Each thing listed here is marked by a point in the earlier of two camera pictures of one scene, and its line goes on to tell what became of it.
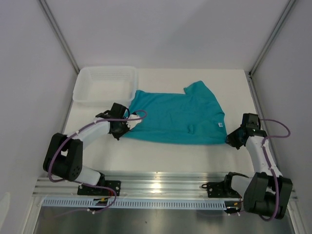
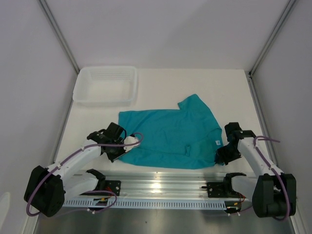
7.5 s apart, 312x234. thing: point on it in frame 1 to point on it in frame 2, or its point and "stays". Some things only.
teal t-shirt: [195, 117] to [186, 138]
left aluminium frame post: [58, 34] stays
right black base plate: [220, 189] stays
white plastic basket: [103, 86] stays
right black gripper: [230, 140] to [220, 157]
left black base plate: [115, 185] stays
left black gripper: [117, 135] to [112, 157]
